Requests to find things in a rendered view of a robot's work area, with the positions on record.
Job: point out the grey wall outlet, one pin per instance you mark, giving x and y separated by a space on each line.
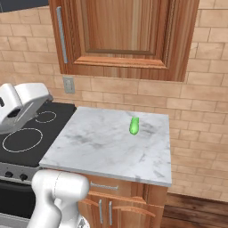
69 85

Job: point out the wooden drawer front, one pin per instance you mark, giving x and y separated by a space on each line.
124 185

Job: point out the dark range hood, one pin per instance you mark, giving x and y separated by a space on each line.
23 4

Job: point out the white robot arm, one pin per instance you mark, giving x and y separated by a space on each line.
56 190

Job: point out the wooden wall cabinet door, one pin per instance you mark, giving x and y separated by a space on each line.
124 26

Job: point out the black stove knob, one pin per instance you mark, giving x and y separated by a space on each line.
23 177
9 174

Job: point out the wooden base cabinet door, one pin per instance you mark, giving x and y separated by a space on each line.
92 212
130 216

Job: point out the black oven door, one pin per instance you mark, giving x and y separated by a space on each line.
14 197

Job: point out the black hob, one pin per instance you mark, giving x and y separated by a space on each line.
56 118

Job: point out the green vegetable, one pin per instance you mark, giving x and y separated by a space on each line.
134 126

